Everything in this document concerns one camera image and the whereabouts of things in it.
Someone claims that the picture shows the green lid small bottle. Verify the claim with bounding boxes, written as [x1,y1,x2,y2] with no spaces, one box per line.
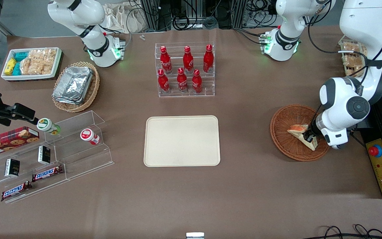
[36,118,61,135]

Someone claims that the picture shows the clear acrylic bottle rack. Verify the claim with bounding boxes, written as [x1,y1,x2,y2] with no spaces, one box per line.
[155,42,216,98]

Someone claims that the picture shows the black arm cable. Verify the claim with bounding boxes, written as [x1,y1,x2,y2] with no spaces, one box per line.
[308,0,382,87]

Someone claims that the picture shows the white wire basket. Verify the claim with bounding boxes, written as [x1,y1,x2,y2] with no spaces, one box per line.
[339,39,382,89]

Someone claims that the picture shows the clear rice cracker bag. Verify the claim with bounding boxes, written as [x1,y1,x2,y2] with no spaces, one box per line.
[19,57,32,75]
[29,49,57,75]

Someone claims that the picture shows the red cola bottle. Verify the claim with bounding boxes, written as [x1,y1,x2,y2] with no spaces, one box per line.
[183,46,194,75]
[177,68,189,93]
[191,69,203,94]
[158,69,170,94]
[159,46,173,75]
[203,44,214,74]

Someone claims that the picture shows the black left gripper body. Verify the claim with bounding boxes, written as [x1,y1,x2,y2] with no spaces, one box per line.
[311,115,325,138]

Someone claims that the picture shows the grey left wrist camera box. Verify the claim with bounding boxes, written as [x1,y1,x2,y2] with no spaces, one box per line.
[322,128,350,150]

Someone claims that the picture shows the beige plastic tray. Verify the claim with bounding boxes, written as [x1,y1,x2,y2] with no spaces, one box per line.
[144,115,221,167]

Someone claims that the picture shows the red tartan cookie box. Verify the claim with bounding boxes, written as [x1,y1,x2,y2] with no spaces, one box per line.
[0,126,40,158]

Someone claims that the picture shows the small black white box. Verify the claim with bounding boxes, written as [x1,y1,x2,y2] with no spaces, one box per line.
[5,159,21,177]
[38,145,51,165]

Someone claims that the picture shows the aluminium frame post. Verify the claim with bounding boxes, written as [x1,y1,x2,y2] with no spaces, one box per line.
[141,0,160,32]
[237,0,248,29]

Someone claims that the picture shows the beige crumpled bag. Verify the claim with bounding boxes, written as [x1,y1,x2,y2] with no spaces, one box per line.
[103,2,146,34]

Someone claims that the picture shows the black base cables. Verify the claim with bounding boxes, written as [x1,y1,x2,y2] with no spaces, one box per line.
[98,25,133,51]
[232,28,266,45]

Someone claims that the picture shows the silver foil container stack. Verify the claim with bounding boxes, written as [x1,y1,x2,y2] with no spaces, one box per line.
[52,66,94,105]

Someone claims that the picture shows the yellow snack pack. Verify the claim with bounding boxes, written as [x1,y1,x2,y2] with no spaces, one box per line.
[4,58,17,76]

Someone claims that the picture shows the red lid small bottle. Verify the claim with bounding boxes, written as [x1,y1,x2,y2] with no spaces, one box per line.
[80,128,100,145]

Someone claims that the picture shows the coiled cable bundle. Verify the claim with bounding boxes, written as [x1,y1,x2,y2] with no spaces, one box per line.
[172,13,219,31]

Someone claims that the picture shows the black floor cables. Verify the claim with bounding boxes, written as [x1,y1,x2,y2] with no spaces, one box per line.
[310,224,382,239]

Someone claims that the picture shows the brown round wicker basket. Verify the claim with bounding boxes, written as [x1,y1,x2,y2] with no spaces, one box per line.
[270,104,331,162]

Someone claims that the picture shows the white rectangular snack tray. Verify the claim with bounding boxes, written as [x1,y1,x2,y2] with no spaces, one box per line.
[1,47,62,82]

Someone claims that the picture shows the light oval wicker basket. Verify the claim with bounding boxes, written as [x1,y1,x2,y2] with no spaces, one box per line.
[52,61,100,113]

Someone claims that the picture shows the triangle sandwich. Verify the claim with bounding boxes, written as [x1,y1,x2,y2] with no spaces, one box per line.
[286,124,318,152]

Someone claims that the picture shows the snickers chocolate bar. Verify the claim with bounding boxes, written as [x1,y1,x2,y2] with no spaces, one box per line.
[1,181,33,202]
[32,165,64,183]

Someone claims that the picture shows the clear acrylic step shelf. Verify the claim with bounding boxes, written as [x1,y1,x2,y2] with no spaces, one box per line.
[0,143,69,203]
[44,110,114,181]

